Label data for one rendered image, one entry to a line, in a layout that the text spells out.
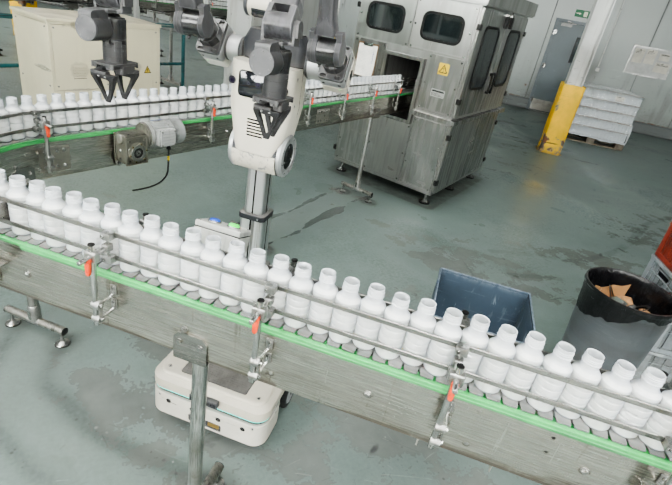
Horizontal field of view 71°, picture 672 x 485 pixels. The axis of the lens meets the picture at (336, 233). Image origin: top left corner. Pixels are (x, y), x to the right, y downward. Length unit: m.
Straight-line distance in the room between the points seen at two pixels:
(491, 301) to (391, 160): 3.32
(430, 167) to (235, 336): 3.73
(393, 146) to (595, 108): 6.05
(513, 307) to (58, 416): 1.87
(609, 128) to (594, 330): 7.91
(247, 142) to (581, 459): 1.33
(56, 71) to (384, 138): 3.03
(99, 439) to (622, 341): 2.45
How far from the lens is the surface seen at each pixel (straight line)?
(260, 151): 1.70
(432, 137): 4.68
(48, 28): 4.85
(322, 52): 1.48
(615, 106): 10.41
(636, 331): 2.79
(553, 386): 1.15
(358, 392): 1.20
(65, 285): 1.50
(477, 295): 1.75
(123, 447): 2.24
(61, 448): 2.29
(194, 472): 1.77
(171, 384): 2.13
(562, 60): 13.01
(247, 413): 2.02
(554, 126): 8.56
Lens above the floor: 1.74
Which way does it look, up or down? 27 degrees down
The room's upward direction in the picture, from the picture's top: 11 degrees clockwise
